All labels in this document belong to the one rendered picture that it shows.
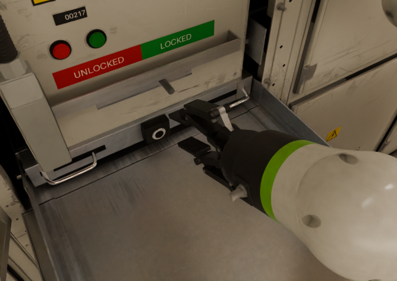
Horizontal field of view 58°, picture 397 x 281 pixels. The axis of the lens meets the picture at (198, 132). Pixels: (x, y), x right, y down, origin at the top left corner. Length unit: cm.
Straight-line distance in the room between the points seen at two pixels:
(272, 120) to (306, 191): 58
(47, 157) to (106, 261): 22
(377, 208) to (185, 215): 48
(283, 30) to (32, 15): 49
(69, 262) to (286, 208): 47
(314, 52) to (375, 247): 67
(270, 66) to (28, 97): 54
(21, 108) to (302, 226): 38
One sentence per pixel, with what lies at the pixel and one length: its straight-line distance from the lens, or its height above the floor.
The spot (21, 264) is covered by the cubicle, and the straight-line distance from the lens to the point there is 95.
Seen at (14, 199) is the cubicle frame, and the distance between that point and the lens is 77.
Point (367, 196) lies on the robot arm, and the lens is 29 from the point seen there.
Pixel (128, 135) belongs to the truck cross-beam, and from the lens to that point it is 79.
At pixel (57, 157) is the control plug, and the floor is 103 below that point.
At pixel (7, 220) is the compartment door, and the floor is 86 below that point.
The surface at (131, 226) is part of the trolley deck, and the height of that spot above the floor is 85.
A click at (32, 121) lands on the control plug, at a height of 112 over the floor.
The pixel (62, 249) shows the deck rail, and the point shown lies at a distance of 73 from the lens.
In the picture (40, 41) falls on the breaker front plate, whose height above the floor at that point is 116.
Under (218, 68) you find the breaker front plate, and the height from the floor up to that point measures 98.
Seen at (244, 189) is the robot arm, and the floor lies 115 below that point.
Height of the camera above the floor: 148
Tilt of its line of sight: 48 degrees down
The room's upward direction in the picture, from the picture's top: straight up
